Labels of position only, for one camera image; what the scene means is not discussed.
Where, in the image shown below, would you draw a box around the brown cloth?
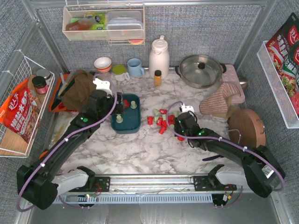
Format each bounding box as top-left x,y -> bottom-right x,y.
61,70 -> 96,111

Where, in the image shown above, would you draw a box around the orange spice bottle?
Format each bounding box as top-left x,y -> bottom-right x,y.
154,70 -> 162,86

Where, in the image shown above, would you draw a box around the teal storage basket tray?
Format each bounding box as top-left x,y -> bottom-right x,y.
111,94 -> 141,134

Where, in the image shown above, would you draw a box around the pink egg tray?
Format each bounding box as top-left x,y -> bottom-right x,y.
220,64 -> 245,105

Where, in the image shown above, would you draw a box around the right arm mounting base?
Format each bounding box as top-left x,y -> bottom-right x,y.
190,175 -> 237,191

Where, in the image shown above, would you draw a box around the green lid white cup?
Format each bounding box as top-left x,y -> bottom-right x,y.
112,64 -> 130,82

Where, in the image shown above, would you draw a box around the right white wall basket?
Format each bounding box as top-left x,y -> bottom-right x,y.
256,41 -> 299,129

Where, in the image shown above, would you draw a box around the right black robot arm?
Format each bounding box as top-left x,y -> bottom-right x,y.
174,101 -> 285,198

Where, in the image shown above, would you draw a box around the steel pot with lid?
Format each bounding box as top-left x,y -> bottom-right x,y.
175,55 -> 227,89

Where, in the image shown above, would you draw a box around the white striped bowl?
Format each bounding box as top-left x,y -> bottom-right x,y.
94,57 -> 112,72

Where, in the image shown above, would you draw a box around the orange snack bag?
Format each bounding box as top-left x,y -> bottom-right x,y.
0,79 -> 39,143

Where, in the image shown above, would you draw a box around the left wire basket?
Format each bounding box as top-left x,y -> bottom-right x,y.
0,49 -> 56,158

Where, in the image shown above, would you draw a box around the red seasoning packets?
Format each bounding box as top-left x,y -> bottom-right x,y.
265,13 -> 299,115

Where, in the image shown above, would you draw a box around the orange plastic cup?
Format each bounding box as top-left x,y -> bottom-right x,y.
39,150 -> 48,159

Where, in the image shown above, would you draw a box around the blue mug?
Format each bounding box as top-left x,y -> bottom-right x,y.
127,58 -> 145,77

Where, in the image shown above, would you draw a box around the round wooden board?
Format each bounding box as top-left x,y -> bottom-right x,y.
228,109 -> 266,147

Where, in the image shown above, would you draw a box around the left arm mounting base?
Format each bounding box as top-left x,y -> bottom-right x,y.
70,176 -> 111,193

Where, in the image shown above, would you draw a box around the pink striped towel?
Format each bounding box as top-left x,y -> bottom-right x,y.
199,83 -> 241,117

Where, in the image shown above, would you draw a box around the orange tray with knives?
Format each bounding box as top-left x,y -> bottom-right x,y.
48,74 -> 74,112

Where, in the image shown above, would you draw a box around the white thermos jug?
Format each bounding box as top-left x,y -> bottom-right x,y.
149,35 -> 170,79

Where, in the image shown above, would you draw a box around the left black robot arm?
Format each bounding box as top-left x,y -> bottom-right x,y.
16,77 -> 122,212

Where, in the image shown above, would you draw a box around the clear plastic containers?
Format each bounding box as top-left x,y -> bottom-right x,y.
106,10 -> 143,40

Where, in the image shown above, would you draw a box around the green coffee capsule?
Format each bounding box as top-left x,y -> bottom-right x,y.
130,101 -> 137,109
116,115 -> 123,123

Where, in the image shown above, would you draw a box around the cream wall shelf basket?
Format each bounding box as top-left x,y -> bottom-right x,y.
62,3 -> 145,45

